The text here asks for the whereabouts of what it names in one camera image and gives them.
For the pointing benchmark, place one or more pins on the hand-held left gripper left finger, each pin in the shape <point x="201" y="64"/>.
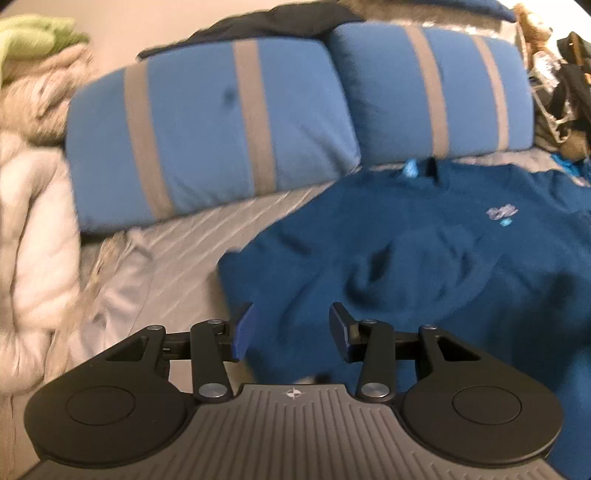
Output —
<point x="242" y="332"/>

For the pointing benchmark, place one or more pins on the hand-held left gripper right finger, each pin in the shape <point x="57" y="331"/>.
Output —
<point x="339" y="332"/>

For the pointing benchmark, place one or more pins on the dark blue sweatshirt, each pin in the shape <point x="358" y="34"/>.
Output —
<point x="415" y="258"/>

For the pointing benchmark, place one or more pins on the stained blue pillow, grey stripes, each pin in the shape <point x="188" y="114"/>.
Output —
<point x="194" y="115"/>

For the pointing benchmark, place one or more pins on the white puffy duvet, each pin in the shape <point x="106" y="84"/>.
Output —
<point x="37" y="230"/>

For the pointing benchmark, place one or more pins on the blue pillow with grey stripes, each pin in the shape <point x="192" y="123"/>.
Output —
<point x="383" y="92"/>

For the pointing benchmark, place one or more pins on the turquoise cloth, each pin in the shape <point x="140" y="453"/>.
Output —
<point x="575" y="170"/>

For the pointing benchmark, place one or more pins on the dark garment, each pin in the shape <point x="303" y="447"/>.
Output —
<point x="258" y="25"/>

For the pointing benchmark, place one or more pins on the green cloth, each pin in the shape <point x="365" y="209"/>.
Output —
<point x="27" y="41"/>

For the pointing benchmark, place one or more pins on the brown teddy bear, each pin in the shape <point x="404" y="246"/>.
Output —
<point x="531" y="23"/>

